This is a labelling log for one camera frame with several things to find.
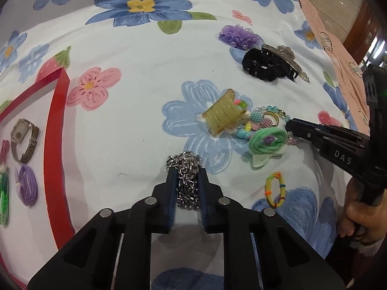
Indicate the rhinestone silver hair clip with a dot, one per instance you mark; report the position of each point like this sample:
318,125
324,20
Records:
288,55

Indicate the pink patterned blanket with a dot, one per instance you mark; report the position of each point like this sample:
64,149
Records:
331,22

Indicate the floral white bed sheet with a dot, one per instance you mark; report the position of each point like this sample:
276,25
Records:
142,73

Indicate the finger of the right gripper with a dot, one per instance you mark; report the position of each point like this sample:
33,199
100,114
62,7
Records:
316,132

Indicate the square wrist watch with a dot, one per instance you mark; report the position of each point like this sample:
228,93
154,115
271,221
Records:
24,140

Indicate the wooden glass display cabinet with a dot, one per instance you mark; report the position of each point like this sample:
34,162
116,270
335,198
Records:
366,41

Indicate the yellow translucent claw clip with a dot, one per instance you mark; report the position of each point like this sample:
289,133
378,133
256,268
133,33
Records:
224,113

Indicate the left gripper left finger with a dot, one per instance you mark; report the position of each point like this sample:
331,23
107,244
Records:
113,250

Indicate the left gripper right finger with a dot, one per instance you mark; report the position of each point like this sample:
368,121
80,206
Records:
260,248

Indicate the red shallow box tray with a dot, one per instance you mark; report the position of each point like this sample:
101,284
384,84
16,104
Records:
33,235

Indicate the person's right hand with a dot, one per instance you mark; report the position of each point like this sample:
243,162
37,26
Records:
373,218

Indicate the black velvet scrunchie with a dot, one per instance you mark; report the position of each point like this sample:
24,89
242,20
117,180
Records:
267,66

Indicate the purple ruffled scrunchie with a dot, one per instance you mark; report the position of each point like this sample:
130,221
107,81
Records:
240,38

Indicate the red hair clip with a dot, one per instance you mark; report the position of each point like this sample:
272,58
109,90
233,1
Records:
5,147

